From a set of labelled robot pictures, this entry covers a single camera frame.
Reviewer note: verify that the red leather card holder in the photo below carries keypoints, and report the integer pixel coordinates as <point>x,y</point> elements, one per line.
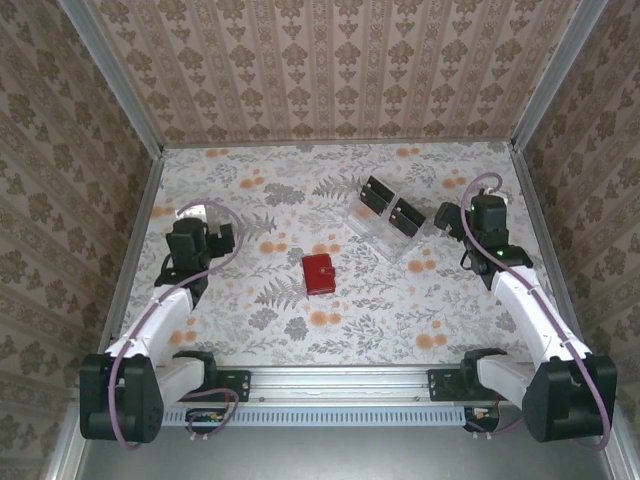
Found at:
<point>317,275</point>

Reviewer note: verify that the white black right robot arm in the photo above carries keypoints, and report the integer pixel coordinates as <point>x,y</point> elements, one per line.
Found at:
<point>530,310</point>

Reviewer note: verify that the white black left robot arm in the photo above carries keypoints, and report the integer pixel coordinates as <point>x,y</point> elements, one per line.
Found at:
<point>150,320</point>

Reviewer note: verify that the black credit card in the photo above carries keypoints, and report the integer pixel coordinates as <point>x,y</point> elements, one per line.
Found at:
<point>382,186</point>
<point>403,224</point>
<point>411,210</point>
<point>374,199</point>

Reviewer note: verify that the small black controller board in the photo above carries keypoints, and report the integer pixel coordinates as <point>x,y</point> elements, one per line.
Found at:
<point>482,417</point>
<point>205,419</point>

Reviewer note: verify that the grey metal sheet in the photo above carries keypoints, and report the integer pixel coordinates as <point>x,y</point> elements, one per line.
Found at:
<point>325,455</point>

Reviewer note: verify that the aluminium side rail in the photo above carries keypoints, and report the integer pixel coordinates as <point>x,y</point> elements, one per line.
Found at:
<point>548,250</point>
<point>132,250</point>

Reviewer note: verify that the aluminium frame post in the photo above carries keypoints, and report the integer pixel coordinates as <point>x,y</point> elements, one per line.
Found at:
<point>117,80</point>
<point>556,75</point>

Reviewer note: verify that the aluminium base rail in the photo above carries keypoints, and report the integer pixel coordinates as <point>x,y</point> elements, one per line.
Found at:
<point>340,382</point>

